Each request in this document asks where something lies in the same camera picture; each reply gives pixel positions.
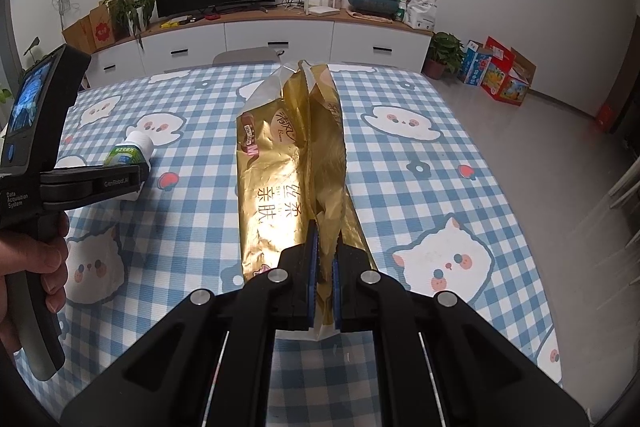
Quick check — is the red printed box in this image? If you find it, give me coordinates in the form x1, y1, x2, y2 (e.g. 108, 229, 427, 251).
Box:
482, 37, 516, 98

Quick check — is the white bottle with green label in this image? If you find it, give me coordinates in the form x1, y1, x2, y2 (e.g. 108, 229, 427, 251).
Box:
54, 130, 153, 170

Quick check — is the blue printed box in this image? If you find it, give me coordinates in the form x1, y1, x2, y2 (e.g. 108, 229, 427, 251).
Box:
457, 39, 493, 85

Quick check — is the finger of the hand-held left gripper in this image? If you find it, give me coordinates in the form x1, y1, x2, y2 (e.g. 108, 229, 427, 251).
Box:
40, 162, 151, 210

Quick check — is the plain brown cardboard box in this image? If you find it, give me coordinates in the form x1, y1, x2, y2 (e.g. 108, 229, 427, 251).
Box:
61, 17, 96, 55

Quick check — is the torn gold tissue wrapper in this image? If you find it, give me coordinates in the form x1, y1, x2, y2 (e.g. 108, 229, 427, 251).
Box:
235, 61, 378, 343

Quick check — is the small red box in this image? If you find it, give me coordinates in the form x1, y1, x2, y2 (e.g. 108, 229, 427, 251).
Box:
595, 103, 618, 129

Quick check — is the grey chair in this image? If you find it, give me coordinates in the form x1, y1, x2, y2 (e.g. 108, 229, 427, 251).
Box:
212, 48, 278, 66

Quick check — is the white television cabinet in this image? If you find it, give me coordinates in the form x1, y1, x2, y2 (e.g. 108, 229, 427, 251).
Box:
62, 7, 435, 88

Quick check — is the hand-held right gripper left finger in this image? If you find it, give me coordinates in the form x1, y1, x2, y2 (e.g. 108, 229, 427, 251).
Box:
60, 219, 321, 427

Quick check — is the blue checked tablecloth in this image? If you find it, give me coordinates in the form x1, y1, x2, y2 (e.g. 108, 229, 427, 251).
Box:
15, 63, 563, 427

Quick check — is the open colourful cardboard box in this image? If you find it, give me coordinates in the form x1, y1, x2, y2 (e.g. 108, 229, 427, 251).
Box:
497, 48, 537, 106

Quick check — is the white paper bag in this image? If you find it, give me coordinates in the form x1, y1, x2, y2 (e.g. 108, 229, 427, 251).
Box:
404, 0, 441, 32

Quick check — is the person's left forearm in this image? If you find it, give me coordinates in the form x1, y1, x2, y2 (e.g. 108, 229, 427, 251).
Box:
0, 276, 22, 343

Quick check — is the small potted green plant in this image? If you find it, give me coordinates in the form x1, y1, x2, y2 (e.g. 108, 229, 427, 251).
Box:
422, 32, 465, 80

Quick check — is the long-leaved potted plant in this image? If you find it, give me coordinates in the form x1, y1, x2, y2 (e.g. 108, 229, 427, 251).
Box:
99, 0, 157, 50

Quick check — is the person's left hand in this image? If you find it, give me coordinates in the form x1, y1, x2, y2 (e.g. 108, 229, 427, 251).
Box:
0, 227, 69, 314

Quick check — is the cardboard box with red print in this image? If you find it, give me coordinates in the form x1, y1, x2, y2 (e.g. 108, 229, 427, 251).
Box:
89, 0, 118, 45

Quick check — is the white router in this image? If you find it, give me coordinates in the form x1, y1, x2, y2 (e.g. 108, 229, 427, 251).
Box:
302, 0, 341, 18

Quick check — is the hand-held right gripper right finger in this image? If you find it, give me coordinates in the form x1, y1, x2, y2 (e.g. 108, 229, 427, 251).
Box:
332, 232, 591, 427

